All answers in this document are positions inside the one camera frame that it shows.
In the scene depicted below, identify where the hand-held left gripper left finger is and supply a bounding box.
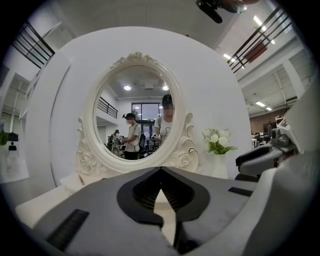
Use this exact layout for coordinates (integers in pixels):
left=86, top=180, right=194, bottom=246
left=32, top=166, right=177, bottom=256

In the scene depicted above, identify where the black balcony railing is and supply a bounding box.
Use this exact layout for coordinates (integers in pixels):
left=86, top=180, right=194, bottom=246
left=11, top=21, right=56, bottom=70
left=226, top=6, right=294, bottom=75

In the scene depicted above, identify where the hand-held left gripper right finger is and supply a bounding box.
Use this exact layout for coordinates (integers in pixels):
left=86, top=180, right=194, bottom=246
left=159, top=166, right=260, bottom=256

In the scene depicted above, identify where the white flower bouquet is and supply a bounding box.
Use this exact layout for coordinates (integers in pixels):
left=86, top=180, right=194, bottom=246
left=201, top=127, right=239, bottom=156

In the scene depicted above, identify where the white dressing table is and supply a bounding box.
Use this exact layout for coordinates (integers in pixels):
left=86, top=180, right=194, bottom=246
left=14, top=172, right=230, bottom=248

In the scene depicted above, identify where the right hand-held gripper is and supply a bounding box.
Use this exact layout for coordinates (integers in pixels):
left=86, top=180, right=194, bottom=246
left=199, top=74, right=320, bottom=256

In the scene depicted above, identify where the white ornate oval mirror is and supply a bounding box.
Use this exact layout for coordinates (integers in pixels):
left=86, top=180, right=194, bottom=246
left=75, top=51, right=200, bottom=181

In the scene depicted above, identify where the green potted plant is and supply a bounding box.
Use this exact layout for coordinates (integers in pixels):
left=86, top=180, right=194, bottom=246
left=0, top=121, right=9, bottom=146

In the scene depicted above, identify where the white curved backdrop panel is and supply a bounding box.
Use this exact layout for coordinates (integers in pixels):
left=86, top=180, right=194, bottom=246
left=24, top=26, right=253, bottom=188

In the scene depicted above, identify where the white vase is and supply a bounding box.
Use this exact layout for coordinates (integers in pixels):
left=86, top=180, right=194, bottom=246
left=211, top=152, right=229, bottom=180

